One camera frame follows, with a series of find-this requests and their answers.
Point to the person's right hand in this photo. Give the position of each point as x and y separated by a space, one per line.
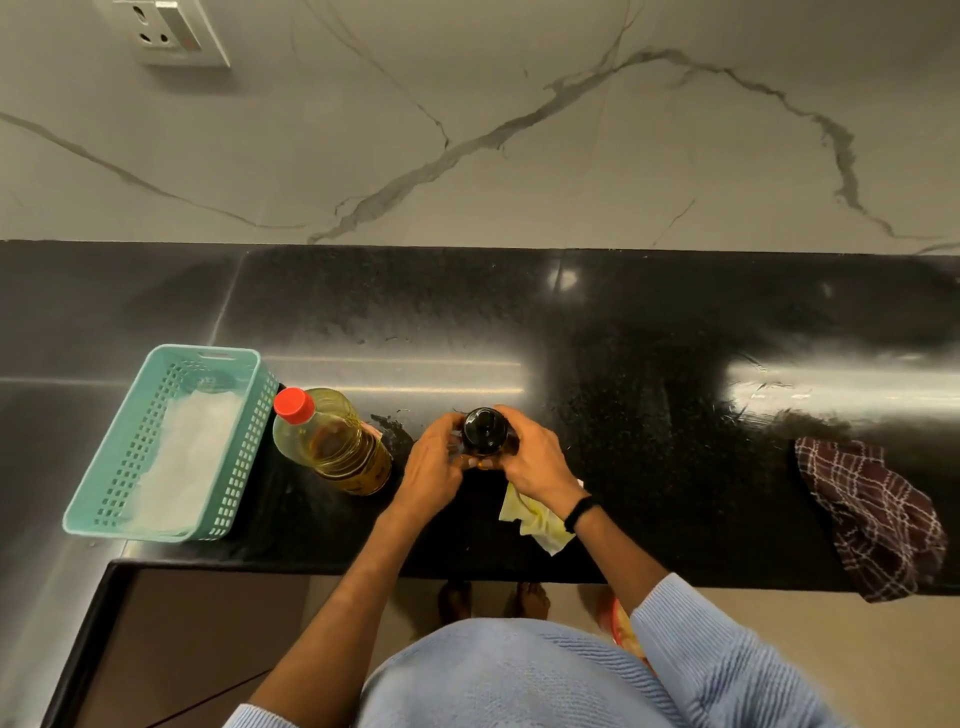
536 457

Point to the person's left hand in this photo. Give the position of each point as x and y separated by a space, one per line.
431 472

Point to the person's left thumb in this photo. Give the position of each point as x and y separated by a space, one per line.
460 464

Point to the person's right thumb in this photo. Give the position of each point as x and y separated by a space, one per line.
492 463

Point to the dark glass bottle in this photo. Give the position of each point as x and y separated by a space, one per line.
484 431

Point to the person's right forearm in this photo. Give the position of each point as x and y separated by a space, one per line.
622 570

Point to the person's left forearm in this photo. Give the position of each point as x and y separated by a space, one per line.
337 600

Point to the yellow cleaning cloth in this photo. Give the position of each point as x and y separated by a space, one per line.
536 525

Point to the black wristband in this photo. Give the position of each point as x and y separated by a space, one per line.
581 514

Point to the red-capped cooking oil bottle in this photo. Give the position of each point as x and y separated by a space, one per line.
337 446

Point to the person's left foot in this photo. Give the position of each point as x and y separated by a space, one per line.
454 600

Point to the person's foot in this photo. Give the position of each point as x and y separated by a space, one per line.
454 600
532 600

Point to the person's right foot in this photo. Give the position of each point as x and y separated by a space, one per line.
532 600

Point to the orange patterned garment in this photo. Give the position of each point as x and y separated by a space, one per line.
624 630

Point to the light blue knit sweater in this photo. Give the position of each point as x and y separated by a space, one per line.
517 675

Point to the white cloth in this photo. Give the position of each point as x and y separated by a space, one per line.
187 465

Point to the teal plastic basket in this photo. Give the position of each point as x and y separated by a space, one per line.
105 487

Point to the maroon checked cloth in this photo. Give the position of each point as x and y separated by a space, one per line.
874 517

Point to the white wall socket plate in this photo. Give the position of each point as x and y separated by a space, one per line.
169 34

